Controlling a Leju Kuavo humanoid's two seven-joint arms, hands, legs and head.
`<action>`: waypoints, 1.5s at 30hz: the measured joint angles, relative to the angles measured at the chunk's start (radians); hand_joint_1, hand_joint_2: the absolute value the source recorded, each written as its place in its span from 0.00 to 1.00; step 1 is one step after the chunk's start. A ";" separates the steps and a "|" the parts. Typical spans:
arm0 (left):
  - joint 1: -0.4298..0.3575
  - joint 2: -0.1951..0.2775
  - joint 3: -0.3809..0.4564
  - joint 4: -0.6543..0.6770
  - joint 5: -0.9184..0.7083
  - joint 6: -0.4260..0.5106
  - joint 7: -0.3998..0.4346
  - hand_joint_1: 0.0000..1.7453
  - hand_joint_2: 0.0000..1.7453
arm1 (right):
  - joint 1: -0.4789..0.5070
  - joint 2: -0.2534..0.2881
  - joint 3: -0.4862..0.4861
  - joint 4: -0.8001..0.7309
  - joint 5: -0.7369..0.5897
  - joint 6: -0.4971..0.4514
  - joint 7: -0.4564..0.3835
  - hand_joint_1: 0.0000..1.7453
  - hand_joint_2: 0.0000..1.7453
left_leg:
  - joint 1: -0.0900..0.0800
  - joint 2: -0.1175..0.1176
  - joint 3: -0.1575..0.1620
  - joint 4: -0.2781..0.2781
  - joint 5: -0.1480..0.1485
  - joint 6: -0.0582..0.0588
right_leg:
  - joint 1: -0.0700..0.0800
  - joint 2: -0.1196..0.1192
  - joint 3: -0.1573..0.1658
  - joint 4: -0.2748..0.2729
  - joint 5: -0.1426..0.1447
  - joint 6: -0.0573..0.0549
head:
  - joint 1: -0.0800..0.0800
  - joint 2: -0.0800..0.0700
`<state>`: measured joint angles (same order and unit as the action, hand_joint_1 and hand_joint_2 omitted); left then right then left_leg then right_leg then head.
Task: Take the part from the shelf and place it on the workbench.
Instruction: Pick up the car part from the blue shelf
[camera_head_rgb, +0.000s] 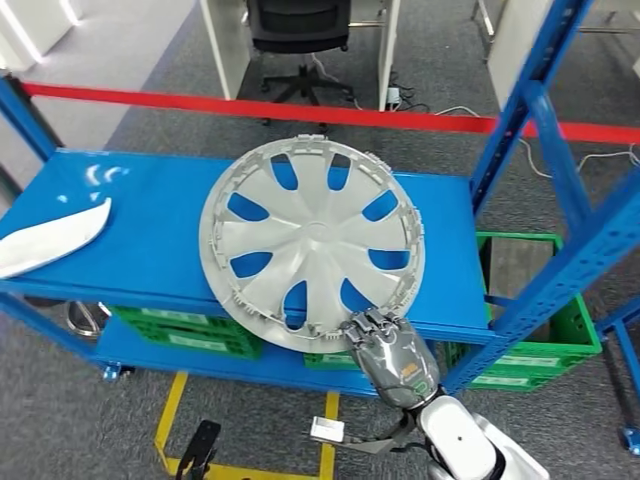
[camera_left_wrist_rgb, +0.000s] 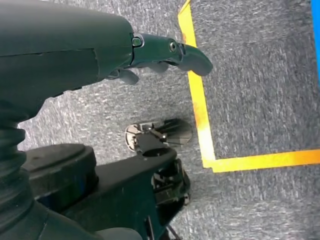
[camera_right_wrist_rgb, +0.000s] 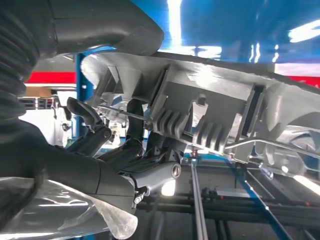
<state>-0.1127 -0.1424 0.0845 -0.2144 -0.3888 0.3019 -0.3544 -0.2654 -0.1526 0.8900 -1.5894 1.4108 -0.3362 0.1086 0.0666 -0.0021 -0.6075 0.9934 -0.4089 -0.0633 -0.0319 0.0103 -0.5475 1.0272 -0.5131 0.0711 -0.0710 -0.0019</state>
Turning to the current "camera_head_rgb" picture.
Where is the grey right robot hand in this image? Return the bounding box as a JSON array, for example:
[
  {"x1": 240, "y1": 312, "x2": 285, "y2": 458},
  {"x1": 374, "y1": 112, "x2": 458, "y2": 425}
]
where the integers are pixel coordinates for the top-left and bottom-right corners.
[{"x1": 341, "y1": 307, "x2": 441, "y2": 411}]

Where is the grey plastic wheel cover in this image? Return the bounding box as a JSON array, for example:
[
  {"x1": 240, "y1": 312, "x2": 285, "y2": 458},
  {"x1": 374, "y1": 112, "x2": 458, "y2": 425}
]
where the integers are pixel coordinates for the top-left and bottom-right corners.
[{"x1": 198, "y1": 134, "x2": 426, "y2": 355}]

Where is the blue metal shelf rack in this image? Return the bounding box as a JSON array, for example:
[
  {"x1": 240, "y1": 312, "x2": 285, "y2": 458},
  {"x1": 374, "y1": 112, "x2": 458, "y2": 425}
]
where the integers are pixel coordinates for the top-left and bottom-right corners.
[{"x1": 0, "y1": 0, "x2": 640, "y2": 458}]

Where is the white curved plastic part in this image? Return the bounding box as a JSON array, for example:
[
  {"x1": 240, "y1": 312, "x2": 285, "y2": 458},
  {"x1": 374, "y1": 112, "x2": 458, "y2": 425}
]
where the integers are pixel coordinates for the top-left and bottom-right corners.
[{"x1": 0, "y1": 197, "x2": 113, "y2": 280}]

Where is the green plastic crate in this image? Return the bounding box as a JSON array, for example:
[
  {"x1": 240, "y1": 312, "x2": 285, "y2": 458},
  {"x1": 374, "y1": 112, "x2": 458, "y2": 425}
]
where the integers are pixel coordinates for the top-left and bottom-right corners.
[
  {"x1": 107, "y1": 304, "x2": 264, "y2": 361},
  {"x1": 303, "y1": 351, "x2": 361, "y2": 371},
  {"x1": 445, "y1": 231, "x2": 604, "y2": 393}
]

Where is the black robot foot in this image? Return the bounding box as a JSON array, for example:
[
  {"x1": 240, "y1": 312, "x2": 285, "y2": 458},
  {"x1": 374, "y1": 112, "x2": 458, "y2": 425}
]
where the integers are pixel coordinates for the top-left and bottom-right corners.
[{"x1": 174, "y1": 419, "x2": 223, "y2": 480}]

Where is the red barrier tape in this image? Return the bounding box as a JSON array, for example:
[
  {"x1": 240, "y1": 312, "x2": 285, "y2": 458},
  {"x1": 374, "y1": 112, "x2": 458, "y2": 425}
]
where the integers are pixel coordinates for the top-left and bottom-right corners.
[{"x1": 20, "y1": 81, "x2": 640, "y2": 146}]

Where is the white desk panel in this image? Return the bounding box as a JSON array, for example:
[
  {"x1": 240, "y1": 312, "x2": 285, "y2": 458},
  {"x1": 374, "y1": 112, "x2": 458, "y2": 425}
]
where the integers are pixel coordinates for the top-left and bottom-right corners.
[{"x1": 472, "y1": 0, "x2": 556, "y2": 111}]

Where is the black office chair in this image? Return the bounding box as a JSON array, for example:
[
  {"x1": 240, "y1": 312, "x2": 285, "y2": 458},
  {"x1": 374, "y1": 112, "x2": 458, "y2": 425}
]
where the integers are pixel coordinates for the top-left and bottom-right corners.
[{"x1": 246, "y1": 0, "x2": 356, "y2": 134}]

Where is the white office desk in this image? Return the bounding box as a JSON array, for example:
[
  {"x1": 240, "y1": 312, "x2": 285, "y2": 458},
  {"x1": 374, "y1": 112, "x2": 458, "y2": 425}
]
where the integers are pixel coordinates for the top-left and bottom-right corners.
[{"x1": 198, "y1": 0, "x2": 402, "y2": 112}]

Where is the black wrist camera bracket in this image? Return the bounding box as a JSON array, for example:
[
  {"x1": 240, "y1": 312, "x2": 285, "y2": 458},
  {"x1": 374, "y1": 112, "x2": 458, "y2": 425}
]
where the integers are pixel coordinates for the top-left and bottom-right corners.
[{"x1": 319, "y1": 413, "x2": 421, "y2": 458}]

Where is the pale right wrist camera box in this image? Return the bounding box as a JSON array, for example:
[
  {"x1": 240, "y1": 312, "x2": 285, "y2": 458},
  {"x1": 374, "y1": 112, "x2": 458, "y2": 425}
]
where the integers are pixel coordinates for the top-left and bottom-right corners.
[{"x1": 309, "y1": 415, "x2": 346, "y2": 444}]

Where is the white floor cable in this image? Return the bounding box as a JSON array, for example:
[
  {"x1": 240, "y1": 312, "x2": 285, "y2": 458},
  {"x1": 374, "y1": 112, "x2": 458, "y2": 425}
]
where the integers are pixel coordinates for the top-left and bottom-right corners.
[{"x1": 519, "y1": 139, "x2": 640, "y2": 180}]

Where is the black barrier post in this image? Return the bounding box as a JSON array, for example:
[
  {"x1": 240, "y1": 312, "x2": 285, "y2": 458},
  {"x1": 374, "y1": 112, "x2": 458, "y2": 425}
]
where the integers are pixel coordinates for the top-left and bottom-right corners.
[{"x1": 8, "y1": 74, "x2": 113, "y2": 340}]

